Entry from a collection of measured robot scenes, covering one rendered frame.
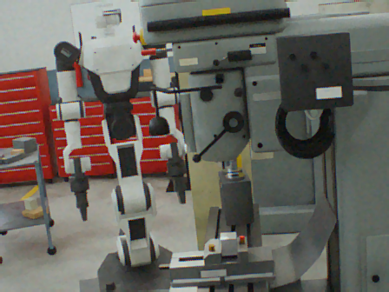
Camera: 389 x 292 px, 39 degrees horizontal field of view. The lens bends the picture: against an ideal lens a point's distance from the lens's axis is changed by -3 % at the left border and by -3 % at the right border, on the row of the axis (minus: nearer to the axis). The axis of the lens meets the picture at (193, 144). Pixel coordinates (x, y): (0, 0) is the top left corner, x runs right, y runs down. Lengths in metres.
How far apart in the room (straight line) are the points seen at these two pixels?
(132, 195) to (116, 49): 0.67
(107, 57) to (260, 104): 0.96
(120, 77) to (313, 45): 1.23
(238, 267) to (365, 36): 0.85
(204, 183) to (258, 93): 2.05
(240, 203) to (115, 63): 0.85
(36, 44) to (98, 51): 9.12
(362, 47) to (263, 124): 0.41
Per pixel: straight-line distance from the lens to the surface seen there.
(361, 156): 1.82
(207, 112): 1.85
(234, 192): 2.32
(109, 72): 2.57
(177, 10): 1.80
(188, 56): 1.81
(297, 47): 1.56
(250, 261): 1.86
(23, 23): 11.75
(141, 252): 2.80
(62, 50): 2.60
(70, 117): 2.62
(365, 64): 1.86
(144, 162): 6.72
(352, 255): 1.93
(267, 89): 1.81
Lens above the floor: 1.79
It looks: 12 degrees down
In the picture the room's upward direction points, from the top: 6 degrees counter-clockwise
